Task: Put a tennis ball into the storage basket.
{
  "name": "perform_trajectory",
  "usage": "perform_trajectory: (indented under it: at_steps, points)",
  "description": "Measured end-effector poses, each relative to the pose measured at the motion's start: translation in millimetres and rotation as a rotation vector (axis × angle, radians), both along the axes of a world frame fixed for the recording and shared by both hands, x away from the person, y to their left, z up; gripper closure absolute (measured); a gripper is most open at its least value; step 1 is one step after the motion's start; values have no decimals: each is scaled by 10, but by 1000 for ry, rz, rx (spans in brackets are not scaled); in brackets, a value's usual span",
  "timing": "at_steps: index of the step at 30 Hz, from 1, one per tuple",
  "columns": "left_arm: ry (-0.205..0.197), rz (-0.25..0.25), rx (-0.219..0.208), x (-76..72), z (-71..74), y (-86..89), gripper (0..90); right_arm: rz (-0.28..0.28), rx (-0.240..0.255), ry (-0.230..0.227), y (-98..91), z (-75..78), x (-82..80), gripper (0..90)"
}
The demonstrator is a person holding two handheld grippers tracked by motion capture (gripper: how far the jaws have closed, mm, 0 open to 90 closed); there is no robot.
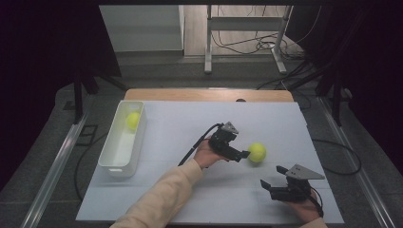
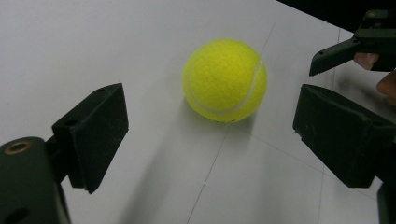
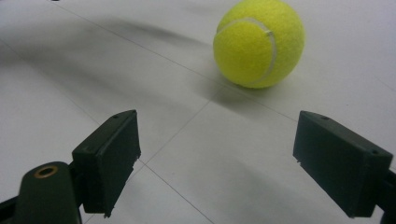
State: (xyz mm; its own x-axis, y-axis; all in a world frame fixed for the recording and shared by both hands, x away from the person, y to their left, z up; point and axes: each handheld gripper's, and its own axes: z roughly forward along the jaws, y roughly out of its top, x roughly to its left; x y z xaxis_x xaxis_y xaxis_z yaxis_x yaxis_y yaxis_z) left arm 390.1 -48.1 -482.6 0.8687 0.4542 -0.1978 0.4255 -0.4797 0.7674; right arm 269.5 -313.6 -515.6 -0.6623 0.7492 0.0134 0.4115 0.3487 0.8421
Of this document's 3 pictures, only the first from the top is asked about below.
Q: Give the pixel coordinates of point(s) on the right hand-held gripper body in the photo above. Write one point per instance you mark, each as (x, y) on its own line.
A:
(293, 191)

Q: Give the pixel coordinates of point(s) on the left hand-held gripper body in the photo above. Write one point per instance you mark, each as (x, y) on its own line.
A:
(223, 142)

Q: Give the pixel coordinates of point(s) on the plain yellow tennis ball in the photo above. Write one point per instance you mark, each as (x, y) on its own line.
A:
(257, 152)

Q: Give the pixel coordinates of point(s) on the tennis ball with black mark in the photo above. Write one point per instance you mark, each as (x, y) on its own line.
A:
(133, 121)

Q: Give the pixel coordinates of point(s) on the white plastic bin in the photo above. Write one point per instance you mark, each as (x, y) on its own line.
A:
(120, 155)

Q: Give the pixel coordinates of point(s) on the person's right hand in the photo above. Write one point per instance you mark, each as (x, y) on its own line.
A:
(304, 209)

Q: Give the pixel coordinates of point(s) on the person's left hand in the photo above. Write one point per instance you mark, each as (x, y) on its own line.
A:
(206, 155)

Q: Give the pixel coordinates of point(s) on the small dark round object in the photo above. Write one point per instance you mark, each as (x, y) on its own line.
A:
(240, 100)

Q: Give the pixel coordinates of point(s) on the wooden table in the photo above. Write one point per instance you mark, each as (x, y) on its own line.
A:
(206, 95)

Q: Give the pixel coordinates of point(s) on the white board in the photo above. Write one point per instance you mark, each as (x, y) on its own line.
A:
(177, 120)

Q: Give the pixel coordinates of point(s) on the black stand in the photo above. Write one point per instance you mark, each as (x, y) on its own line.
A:
(78, 98)
(336, 95)

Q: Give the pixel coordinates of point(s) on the white cabinet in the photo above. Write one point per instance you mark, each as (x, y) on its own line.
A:
(142, 28)

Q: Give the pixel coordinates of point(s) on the dark curtain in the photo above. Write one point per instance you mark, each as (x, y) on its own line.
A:
(374, 63)
(38, 63)

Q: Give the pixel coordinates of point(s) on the aluminium floor rail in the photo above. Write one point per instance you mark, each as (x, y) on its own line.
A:
(53, 174)
(355, 164)

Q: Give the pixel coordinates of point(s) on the grey metal desk frame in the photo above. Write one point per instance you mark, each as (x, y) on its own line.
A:
(244, 23)

